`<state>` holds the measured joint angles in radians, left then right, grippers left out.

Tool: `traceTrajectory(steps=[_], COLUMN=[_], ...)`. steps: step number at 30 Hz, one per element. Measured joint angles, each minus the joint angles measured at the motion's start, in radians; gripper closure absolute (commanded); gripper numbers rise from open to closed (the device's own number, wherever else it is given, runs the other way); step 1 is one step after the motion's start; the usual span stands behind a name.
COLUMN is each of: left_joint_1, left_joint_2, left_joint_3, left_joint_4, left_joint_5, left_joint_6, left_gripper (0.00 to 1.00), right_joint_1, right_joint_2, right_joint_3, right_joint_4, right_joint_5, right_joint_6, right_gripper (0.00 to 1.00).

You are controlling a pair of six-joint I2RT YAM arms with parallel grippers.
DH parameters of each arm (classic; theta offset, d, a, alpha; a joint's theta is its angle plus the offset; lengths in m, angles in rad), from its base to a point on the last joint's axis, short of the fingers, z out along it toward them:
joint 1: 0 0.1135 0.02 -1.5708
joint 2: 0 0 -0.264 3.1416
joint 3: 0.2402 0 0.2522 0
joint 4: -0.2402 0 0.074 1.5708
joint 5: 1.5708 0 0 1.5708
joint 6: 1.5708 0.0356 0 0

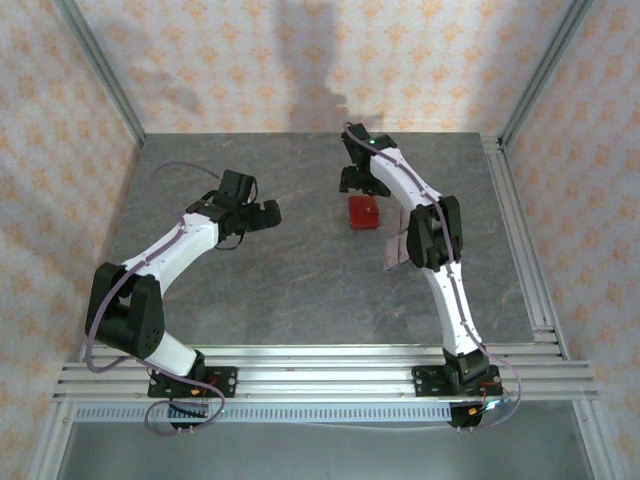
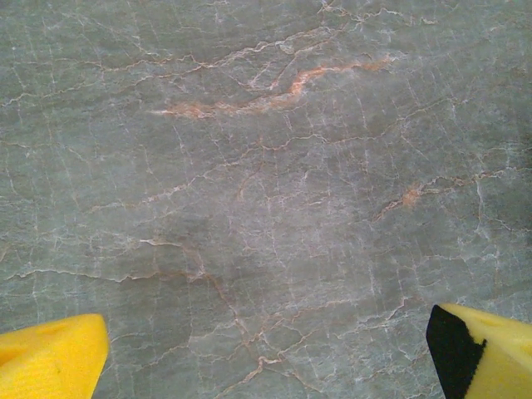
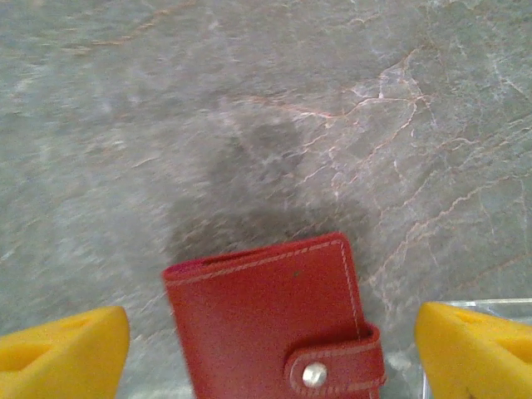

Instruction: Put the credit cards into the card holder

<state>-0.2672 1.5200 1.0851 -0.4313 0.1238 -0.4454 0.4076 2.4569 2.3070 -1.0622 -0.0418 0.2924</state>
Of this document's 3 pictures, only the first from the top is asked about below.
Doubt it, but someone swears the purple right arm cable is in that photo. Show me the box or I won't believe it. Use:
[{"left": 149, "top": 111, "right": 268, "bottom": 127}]
[{"left": 342, "top": 121, "right": 522, "bottom": 434}]

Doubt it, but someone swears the narrow aluminium cross rail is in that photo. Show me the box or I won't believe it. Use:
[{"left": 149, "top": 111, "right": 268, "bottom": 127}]
[{"left": 79, "top": 342, "right": 569, "bottom": 362}]

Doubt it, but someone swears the aluminium upright frame post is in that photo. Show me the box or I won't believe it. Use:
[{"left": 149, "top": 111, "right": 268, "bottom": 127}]
[
  {"left": 499, "top": 0, "right": 596, "bottom": 150},
  {"left": 53, "top": 0, "right": 148, "bottom": 149}
]

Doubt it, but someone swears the aluminium frame leg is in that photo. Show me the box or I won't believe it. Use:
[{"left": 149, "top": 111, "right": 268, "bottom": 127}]
[
  {"left": 572, "top": 399, "right": 621, "bottom": 480},
  {"left": 29, "top": 399, "right": 76, "bottom": 480}
]

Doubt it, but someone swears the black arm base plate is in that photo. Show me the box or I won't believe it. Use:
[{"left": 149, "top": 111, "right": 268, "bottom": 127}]
[
  {"left": 147, "top": 366, "right": 237, "bottom": 400},
  {"left": 412, "top": 364, "right": 503, "bottom": 399}
]

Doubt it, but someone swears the grey metal panel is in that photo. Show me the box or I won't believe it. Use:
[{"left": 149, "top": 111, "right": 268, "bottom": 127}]
[{"left": 54, "top": 422, "right": 596, "bottom": 480}]

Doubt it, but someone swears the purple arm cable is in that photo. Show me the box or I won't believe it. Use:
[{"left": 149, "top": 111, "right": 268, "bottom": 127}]
[
  {"left": 342, "top": 121, "right": 522, "bottom": 434},
  {"left": 83, "top": 163, "right": 226, "bottom": 437}
]

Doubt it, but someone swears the wide aluminium base beam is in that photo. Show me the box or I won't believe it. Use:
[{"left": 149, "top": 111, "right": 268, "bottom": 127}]
[{"left": 52, "top": 359, "right": 601, "bottom": 404}]

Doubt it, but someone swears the black round bracket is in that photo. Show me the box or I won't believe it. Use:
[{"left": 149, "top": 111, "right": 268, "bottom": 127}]
[{"left": 446, "top": 399, "right": 504, "bottom": 432}]

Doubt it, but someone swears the aluminium side rail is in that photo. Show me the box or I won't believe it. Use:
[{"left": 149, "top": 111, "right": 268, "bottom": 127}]
[{"left": 480, "top": 133, "right": 570, "bottom": 346}]

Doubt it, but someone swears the grey slotted cable duct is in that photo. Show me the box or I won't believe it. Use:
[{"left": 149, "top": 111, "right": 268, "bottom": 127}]
[{"left": 74, "top": 403, "right": 454, "bottom": 425}]

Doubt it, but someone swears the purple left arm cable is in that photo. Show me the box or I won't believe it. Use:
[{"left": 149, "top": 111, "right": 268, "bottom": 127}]
[{"left": 83, "top": 163, "right": 226, "bottom": 437}]

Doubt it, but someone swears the red leather card holder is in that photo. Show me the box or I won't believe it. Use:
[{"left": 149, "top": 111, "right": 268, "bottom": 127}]
[{"left": 347, "top": 195, "right": 382, "bottom": 233}]

